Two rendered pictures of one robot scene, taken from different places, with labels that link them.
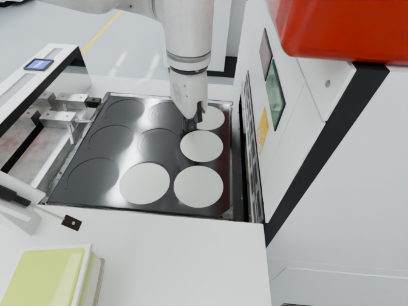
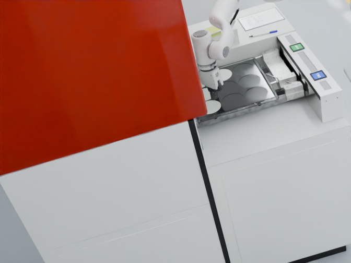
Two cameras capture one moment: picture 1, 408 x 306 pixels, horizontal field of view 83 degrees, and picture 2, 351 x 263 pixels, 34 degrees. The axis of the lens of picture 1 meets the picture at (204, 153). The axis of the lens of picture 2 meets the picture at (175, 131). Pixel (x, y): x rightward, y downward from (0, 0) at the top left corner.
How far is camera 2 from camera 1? 2.78 m
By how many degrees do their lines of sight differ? 94
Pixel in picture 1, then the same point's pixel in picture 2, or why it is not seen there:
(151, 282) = not seen: hidden behind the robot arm
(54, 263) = (212, 31)
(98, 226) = not seen: hidden behind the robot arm
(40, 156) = (278, 69)
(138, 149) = (233, 82)
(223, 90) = (215, 158)
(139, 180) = (223, 74)
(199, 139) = (207, 95)
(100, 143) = (253, 78)
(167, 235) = not seen: hidden behind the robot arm
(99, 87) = (313, 122)
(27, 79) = (312, 69)
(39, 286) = (211, 28)
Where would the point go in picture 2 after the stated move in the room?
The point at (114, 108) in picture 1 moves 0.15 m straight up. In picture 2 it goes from (263, 92) to (259, 63)
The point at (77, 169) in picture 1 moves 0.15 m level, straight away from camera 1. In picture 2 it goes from (252, 68) to (281, 73)
